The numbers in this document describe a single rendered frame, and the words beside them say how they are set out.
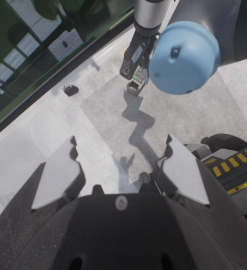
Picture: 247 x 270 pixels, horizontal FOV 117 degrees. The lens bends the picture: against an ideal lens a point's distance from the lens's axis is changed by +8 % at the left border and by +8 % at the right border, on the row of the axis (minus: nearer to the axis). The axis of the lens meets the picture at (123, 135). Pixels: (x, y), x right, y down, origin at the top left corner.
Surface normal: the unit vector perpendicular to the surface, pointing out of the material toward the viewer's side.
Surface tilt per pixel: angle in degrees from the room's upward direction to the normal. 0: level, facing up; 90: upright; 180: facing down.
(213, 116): 0
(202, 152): 0
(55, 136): 8
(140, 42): 30
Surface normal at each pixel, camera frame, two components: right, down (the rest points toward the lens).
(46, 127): -0.18, 0.18
